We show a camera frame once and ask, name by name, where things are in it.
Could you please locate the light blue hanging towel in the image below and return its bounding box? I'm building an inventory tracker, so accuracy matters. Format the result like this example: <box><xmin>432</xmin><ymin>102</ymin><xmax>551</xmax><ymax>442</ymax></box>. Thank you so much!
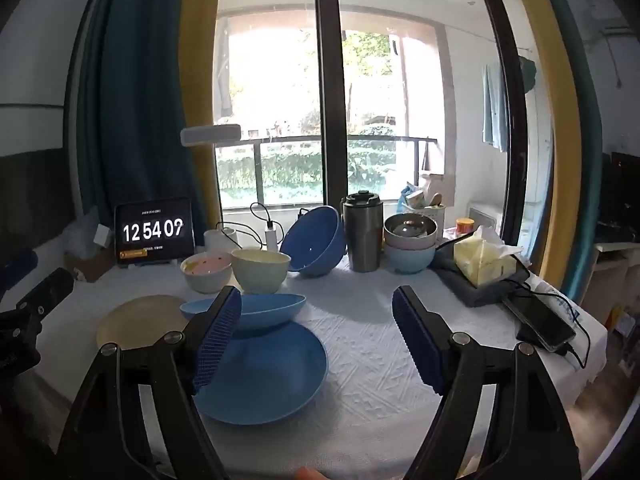
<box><xmin>481</xmin><ymin>62</ymin><xmax>509</xmax><ymax>154</ymax></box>

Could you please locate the black smartphone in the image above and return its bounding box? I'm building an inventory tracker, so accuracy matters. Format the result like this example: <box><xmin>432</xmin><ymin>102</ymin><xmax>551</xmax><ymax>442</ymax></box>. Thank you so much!
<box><xmin>501</xmin><ymin>292</ymin><xmax>577</xmax><ymax>353</ymax></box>

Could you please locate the black white-charger cable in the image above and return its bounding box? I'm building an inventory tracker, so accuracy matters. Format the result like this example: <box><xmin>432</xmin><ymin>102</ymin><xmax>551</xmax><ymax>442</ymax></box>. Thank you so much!
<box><xmin>249</xmin><ymin>202</ymin><xmax>275</xmax><ymax>231</ymax></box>

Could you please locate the stainless steel tumbler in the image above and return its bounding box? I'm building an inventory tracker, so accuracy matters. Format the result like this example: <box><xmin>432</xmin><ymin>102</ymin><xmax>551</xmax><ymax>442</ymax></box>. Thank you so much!
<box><xmin>341</xmin><ymin>192</ymin><xmax>384</xmax><ymax>273</ymax></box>

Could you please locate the yellow curtain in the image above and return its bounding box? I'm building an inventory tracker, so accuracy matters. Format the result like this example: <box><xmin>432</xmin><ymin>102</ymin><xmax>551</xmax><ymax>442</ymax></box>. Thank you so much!
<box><xmin>504</xmin><ymin>0</ymin><xmax>584</xmax><ymax>282</ymax></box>
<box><xmin>179</xmin><ymin>0</ymin><xmax>227</xmax><ymax>247</ymax></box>

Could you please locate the light blue bowl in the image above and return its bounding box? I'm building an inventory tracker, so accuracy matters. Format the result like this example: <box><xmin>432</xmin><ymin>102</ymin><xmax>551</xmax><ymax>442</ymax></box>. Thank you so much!
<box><xmin>384</xmin><ymin>246</ymin><xmax>436</xmax><ymax>275</ymax></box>

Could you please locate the black tablet clock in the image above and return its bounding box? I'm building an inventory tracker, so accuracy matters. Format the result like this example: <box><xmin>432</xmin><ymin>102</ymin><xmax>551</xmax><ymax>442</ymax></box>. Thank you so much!
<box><xmin>114</xmin><ymin>197</ymin><xmax>196</xmax><ymax>265</ymax></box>

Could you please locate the shallow blue bowl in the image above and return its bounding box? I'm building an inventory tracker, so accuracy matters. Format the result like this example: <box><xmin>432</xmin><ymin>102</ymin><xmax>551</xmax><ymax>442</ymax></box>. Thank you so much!
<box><xmin>179</xmin><ymin>293</ymin><xmax>307</xmax><ymax>332</ymax></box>

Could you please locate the balcony railing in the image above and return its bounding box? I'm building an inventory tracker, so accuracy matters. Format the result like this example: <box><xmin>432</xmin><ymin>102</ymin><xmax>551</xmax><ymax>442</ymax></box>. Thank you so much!
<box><xmin>215</xmin><ymin>135</ymin><xmax>437</xmax><ymax>202</ymax></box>

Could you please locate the white textured tablecloth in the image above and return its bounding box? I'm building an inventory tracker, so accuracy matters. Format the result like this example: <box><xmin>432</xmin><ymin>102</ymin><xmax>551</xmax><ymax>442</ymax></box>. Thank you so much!
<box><xmin>30</xmin><ymin>246</ymin><xmax>609</xmax><ymax>480</ymax></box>

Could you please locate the cream bowl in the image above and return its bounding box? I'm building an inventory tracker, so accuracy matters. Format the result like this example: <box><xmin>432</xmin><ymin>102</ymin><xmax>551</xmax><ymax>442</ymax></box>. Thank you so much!
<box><xmin>230</xmin><ymin>248</ymin><xmax>292</xmax><ymax>295</ymax></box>

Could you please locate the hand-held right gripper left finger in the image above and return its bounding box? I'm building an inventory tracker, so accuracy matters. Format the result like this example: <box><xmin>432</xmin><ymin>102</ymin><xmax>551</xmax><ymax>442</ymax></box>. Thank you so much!
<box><xmin>59</xmin><ymin>285</ymin><xmax>243</xmax><ymax>480</ymax></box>

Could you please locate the pale pink bowl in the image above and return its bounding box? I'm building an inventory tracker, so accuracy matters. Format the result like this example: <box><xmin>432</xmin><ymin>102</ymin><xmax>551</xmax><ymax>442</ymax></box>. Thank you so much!
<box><xmin>384</xmin><ymin>239</ymin><xmax>437</xmax><ymax>256</ymax></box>

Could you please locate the black lamp cable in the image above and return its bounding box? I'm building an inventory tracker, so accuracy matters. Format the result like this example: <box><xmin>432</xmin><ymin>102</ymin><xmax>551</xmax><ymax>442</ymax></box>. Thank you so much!
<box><xmin>215</xmin><ymin>221</ymin><xmax>266</xmax><ymax>250</ymax></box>

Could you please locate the white bowl pink inside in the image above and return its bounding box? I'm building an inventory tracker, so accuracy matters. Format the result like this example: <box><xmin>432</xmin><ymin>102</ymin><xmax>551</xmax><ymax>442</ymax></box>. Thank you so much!
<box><xmin>180</xmin><ymin>252</ymin><xmax>234</xmax><ymax>295</ymax></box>

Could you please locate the white plastic basket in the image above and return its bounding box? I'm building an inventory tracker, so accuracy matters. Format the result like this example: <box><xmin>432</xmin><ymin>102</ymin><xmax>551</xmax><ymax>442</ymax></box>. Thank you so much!
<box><xmin>406</xmin><ymin>172</ymin><xmax>447</xmax><ymax>222</ymax></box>

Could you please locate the blue plastic bag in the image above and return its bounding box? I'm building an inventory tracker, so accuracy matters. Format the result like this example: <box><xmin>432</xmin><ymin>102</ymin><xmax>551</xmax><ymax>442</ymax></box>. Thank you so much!
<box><xmin>398</xmin><ymin>182</ymin><xmax>424</xmax><ymax>214</ymax></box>

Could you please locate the black sliding door frame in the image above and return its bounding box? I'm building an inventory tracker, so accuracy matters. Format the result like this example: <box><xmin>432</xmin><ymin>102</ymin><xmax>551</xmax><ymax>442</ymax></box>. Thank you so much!
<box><xmin>311</xmin><ymin>0</ymin><xmax>528</xmax><ymax>247</ymax></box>

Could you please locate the teal curtain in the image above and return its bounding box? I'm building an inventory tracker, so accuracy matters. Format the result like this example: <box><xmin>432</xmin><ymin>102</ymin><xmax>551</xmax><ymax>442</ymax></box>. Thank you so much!
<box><xmin>537</xmin><ymin>0</ymin><xmax>604</xmax><ymax>302</ymax></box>
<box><xmin>74</xmin><ymin>0</ymin><xmax>195</xmax><ymax>261</ymax></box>

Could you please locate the white side cabinet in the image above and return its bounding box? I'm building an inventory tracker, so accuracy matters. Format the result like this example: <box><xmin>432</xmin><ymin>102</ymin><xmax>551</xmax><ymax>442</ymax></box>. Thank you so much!
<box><xmin>581</xmin><ymin>241</ymin><xmax>640</xmax><ymax>323</ymax></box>

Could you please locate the large deep blue bowl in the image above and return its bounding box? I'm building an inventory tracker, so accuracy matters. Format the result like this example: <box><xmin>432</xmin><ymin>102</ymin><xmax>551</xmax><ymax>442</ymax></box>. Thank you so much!
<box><xmin>279</xmin><ymin>205</ymin><xmax>348</xmax><ymax>278</ymax></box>

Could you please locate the black monitor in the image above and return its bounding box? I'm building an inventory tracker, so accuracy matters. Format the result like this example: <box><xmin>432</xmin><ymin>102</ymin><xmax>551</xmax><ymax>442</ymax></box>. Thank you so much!
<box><xmin>610</xmin><ymin>152</ymin><xmax>640</xmax><ymax>227</ymax></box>

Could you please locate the blue plate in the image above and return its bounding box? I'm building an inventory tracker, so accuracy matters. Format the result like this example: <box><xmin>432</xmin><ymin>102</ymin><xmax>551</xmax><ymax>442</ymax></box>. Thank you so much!
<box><xmin>192</xmin><ymin>321</ymin><xmax>329</xmax><ymax>424</ymax></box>

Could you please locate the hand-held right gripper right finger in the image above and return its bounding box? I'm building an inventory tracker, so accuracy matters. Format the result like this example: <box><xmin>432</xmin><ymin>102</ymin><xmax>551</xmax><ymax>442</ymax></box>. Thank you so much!
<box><xmin>391</xmin><ymin>285</ymin><xmax>583</xmax><ymax>480</ymax></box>

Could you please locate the yellow tissue pack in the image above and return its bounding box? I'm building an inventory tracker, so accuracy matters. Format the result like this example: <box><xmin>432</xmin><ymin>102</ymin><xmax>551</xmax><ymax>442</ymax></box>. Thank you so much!
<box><xmin>453</xmin><ymin>225</ymin><xmax>524</xmax><ymax>289</ymax></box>

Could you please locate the black phone cable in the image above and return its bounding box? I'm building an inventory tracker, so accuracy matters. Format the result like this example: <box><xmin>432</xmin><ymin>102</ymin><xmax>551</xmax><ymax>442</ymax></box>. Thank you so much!
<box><xmin>500</xmin><ymin>255</ymin><xmax>588</xmax><ymax>369</ymax></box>

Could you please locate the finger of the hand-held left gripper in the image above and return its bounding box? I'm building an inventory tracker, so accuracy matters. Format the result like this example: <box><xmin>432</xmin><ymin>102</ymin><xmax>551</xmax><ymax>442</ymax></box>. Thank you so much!
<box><xmin>0</xmin><ymin>250</ymin><xmax>39</xmax><ymax>293</ymax></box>
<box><xmin>15</xmin><ymin>267</ymin><xmax>75</xmax><ymax>322</ymax></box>

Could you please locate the stainless steel bowl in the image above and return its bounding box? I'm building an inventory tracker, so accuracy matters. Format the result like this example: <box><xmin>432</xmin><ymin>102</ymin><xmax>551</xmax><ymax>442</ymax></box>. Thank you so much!
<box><xmin>383</xmin><ymin>213</ymin><xmax>439</xmax><ymax>249</ymax></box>

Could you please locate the cream plate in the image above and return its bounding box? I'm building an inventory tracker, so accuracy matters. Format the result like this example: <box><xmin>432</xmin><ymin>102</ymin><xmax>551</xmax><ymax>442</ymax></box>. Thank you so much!
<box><xmin>96</xmin><ymin>295</ymin><xmax>190</xmax><ymax>350</ymax></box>

